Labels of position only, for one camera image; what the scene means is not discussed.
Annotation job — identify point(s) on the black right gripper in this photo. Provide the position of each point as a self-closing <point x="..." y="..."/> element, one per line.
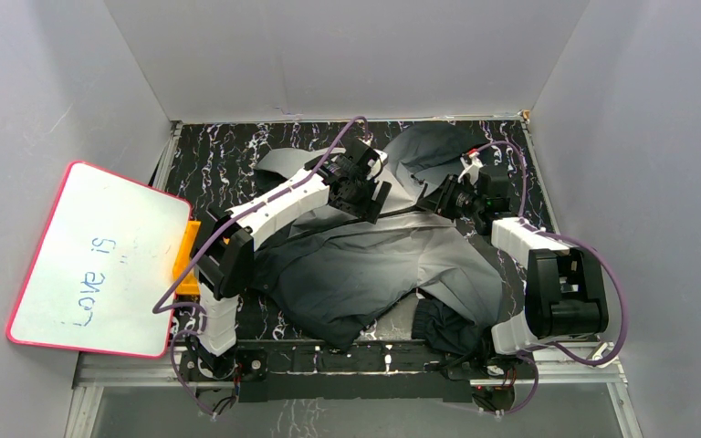
<point x="439" y="201"/>

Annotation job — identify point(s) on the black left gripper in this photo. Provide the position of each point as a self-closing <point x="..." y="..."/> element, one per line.
<point x="378" y="201"/>

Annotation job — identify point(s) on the grey and black jacket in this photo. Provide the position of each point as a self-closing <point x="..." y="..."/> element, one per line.
<point x="333" y="276"/>

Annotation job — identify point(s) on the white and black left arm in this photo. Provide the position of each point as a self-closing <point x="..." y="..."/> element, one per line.
<point x="224" y="250"/>

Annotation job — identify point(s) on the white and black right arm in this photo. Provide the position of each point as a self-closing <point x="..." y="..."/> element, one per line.
<point x="564" y="293"/>

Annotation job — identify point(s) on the orange plastic bin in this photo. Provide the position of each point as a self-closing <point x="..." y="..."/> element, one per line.
<point x="189" y="286"/>

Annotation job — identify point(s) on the pink framed whiteboard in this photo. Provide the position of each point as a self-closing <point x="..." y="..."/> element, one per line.
<point x="104" y="260"/>

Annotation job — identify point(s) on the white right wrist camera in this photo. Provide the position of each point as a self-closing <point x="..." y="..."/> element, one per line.
<point x="471" y="163"/>

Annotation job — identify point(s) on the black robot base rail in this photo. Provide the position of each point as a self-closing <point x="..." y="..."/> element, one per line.
<point x="267" y="372"/>

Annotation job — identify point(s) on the silver bracket at table corner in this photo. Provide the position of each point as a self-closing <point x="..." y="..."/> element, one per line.
<point x="598" y="353"/>

